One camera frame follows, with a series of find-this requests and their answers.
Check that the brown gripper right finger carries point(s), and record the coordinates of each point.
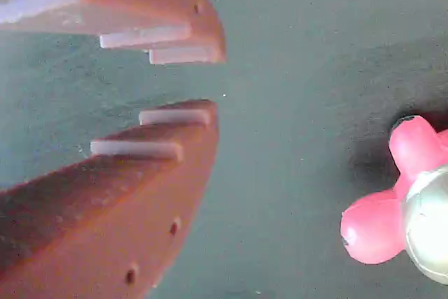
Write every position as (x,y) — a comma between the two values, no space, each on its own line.
(147,1)

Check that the red turtle toy grey shell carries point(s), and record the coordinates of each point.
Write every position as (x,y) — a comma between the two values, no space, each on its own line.
(371,229)

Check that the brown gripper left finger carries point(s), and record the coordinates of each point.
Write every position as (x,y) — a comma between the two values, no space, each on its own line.
(105,215)

